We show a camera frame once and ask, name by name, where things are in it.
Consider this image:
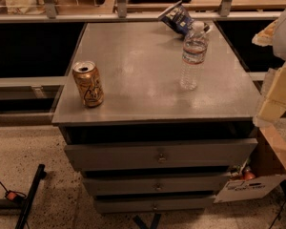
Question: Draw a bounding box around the black tripod leg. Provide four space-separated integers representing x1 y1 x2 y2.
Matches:
15 164 47 229

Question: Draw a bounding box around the middle grey drawer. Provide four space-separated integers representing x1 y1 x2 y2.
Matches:
83 173 229 196

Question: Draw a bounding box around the blue crumpled snack bag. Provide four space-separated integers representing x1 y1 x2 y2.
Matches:
158 1 210 35

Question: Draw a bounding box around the grey drawer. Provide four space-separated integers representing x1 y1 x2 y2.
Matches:
65 138 257 171
93 195 215 214
83 173 229 196

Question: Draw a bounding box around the grey drawer cabinet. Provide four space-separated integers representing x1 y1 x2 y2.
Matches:
53 22 259 202

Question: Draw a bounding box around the red bottle in box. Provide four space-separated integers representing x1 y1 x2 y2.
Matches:
242 166 255 180

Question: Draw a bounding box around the metal railing frame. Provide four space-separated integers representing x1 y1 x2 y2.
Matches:
0 0 286 23

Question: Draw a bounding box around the top grey drawer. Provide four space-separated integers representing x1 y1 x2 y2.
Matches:
65 138 257 171

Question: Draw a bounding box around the open cardboard box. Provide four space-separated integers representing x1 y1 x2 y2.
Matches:
214 126 286 203

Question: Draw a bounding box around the orange clamp with cable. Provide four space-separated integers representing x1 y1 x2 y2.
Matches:
0 180 27 204

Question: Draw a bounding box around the gold soda can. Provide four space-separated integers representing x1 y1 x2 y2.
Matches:
72 61 104 108

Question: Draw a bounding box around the clear plastic water bottle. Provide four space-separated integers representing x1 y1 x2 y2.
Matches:
180 20 209 90

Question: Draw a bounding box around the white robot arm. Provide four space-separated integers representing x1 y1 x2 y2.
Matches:
252 9 286 127

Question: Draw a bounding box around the bottom grey drawer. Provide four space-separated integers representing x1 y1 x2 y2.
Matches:
93 195 215 214

